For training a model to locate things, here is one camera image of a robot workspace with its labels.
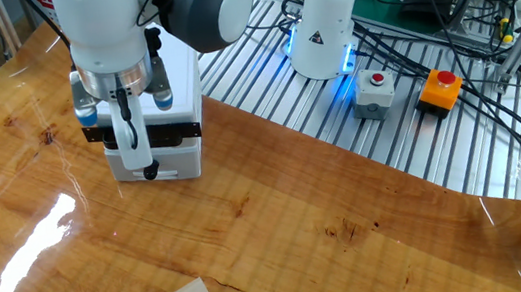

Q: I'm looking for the thick black cable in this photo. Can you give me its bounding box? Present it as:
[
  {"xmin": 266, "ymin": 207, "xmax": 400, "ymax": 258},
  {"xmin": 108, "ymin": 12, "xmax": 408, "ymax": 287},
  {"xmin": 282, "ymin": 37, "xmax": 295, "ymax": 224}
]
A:
[{"xmin": 349, "ymin": 0, "xmax": 521, "ymax": 198}]

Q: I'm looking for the white drawer with black knob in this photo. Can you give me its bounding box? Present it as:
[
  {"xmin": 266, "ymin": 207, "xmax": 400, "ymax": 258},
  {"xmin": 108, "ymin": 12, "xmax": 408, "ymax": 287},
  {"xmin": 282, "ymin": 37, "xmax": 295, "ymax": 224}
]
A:
[{"xmin": 105, "ymin": 138, "xmax": 206, "ymax": 190}]

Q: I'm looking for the looped black cable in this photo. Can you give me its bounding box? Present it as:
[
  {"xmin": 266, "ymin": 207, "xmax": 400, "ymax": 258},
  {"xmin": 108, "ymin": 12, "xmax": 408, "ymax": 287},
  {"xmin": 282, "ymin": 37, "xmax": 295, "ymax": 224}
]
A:
[{"xmin": 240, "ymin": 0, "xmax": 308, "ymax": 43}]

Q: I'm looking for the wood pattern table mat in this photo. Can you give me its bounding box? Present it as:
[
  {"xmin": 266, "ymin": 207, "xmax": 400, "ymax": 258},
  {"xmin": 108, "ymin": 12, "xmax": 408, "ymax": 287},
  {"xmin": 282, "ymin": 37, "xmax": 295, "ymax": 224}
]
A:
[{"xmin": 0, "ymin": 0, "xmax": 521, "ymax": 292}]

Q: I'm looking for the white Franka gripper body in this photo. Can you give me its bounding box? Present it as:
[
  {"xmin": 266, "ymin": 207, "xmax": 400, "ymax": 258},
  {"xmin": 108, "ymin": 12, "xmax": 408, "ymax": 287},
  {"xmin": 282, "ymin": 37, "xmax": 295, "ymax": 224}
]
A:
[{"xmin": 106, "ymin": 94, "xmax": 156, "ymax": 174}]

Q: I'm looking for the white box red lettering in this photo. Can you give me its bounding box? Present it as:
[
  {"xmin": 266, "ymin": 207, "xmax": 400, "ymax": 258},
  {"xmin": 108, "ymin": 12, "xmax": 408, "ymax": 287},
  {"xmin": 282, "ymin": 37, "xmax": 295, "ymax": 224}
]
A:
[{"xmin": 35, "ymin": 0, "xmax": 56, "ymax": 16}]

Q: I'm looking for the orange box red button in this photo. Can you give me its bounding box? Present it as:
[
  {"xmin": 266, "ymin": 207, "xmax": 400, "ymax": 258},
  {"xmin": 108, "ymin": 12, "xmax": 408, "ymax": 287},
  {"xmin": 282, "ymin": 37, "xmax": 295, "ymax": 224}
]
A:
[{"xmin": 411, "ymin": 65, "xmax": 468, "ymax": 123}]

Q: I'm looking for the grey box red button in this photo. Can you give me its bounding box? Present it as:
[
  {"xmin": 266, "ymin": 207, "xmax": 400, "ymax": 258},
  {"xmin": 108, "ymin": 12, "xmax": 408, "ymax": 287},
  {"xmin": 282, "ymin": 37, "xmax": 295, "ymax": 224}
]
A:
[{"xmin": 348, "ymin": 66, "xmax": 400, "ymax": 124}]

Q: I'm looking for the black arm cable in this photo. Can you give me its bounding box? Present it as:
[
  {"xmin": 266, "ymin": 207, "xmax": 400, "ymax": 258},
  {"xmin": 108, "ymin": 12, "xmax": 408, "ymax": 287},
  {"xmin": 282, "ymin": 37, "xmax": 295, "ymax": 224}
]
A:
[{"xmin": 102, "ymin": 0, "xmax": 213, "ymax": 153}]

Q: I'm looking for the white drawer with black handle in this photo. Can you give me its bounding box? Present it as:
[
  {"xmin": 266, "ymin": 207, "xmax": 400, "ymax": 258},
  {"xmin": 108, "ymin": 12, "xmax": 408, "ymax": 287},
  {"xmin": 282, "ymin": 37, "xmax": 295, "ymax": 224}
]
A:
[{"xmin": 79, "ymin": 98, "xmax": 205, "ymax": 163}]

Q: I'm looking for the white plastic drawer cabinet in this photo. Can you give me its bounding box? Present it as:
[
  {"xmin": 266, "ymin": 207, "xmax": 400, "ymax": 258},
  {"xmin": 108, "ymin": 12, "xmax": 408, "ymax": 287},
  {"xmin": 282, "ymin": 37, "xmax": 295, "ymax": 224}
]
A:
[{"xmin": 87, "ymin": 18, "xmax": 215, "ymax": 191}]

